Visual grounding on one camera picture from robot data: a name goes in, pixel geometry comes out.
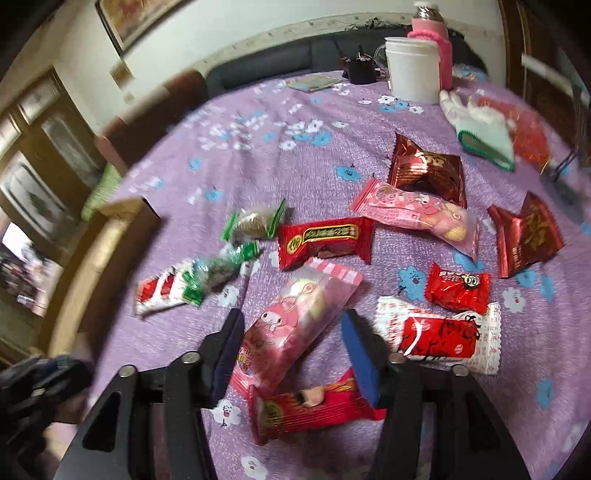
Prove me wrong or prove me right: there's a paper booklet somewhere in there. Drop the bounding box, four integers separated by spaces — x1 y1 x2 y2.
284 74 345 93

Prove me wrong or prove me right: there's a pink sleeved bottle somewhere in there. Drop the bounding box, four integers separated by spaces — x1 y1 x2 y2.
406 1 455 90

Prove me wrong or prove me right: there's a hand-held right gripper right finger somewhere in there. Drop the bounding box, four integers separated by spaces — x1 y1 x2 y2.
339 308 539 480

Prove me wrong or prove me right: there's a wooden cabinet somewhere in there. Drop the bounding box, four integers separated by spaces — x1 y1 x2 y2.
0 67 107 352

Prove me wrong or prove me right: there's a purple floral tablecloth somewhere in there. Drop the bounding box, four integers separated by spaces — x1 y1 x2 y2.
41 65 591 480

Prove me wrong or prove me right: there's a white and red snack packet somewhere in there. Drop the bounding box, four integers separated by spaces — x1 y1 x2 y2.
134 268 195 319
373 295 502 376

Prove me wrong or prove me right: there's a green wrapped candy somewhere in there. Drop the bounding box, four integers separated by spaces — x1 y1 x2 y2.
219 198 288 246
181 241 262 306

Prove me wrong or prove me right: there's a dark red snack packet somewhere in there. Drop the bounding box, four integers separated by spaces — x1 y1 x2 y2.
387 133 468 209
487 191 566 279

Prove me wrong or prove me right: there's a black phone stand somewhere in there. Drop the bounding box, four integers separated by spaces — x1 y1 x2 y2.
538 85 591 204

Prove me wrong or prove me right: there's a brown chair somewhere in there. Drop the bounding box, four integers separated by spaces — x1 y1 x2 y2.
95 69 208 176

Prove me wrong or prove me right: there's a black cup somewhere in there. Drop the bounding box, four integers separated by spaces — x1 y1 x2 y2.
339 44 386 85

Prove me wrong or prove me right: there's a small red snack packet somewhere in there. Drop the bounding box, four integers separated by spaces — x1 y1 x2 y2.
425 262 492 315

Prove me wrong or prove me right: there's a white flat box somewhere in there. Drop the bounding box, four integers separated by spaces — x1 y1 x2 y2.
521 53 571 86

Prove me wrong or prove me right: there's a white plastic bucket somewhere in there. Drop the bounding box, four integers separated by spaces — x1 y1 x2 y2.
385 37 441 104

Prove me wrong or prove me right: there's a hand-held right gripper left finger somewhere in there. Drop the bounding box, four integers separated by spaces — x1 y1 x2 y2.
53 308 245 480

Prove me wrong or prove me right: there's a pink cartoon snack packet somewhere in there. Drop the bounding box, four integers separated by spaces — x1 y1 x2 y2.
229 257 365 400
351 178 482 264

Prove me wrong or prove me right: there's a white glove with green cuff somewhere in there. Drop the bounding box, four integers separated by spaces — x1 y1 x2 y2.
438 90 517 172

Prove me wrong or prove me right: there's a red green-label snack packet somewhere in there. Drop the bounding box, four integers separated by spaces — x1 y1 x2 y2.
248 368 387 446
277 217 375 272

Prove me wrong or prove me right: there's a red shiny bag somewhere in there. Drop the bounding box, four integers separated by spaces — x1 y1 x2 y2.
478 95 552 174

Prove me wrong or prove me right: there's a cardboard box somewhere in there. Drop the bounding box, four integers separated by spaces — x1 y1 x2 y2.
34 196 162 356

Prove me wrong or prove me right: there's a framed wall painting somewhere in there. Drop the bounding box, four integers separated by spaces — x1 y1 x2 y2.
95 0 195 58

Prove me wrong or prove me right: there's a green cloth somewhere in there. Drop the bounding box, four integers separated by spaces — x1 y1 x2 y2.
81 161 123 222

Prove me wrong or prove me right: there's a white plastic bag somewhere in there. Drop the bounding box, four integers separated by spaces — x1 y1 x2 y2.
452 64 489 84

